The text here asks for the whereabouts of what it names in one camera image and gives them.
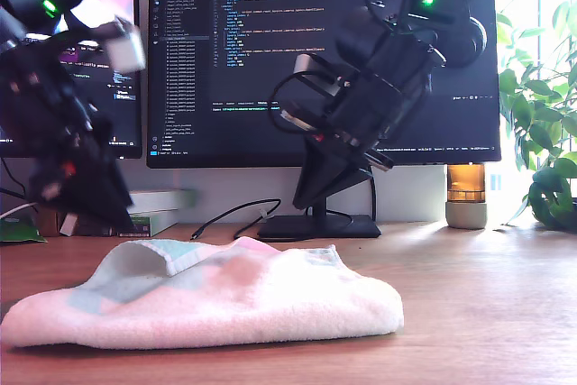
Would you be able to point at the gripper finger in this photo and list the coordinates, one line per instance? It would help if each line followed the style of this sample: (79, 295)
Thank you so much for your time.
(349, 180)
(99, 195)
(320, 168)

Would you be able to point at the pink white checked tea towel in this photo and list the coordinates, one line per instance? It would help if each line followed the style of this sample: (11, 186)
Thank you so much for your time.
(225, 304)

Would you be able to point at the brown cardboard box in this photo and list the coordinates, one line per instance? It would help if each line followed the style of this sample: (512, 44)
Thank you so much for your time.
(47, 222)

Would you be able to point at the white green small box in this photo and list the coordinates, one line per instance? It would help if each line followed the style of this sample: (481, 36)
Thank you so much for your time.
(153, 225)

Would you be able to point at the black Huawei computer monitor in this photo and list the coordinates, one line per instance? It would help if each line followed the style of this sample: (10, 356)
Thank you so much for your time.
(252, 132)

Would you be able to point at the black monitor with purple window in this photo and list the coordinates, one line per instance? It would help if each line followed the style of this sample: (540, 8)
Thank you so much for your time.
(128, 123)

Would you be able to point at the green foil packet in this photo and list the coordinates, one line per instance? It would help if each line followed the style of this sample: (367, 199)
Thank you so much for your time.
(18, 231)

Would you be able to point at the amber glass lamp grey base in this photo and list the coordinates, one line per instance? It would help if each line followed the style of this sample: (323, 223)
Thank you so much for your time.
(466, 218)

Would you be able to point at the green leafy houseplant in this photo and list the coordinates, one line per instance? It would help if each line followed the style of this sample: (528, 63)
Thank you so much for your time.
(541, 123)

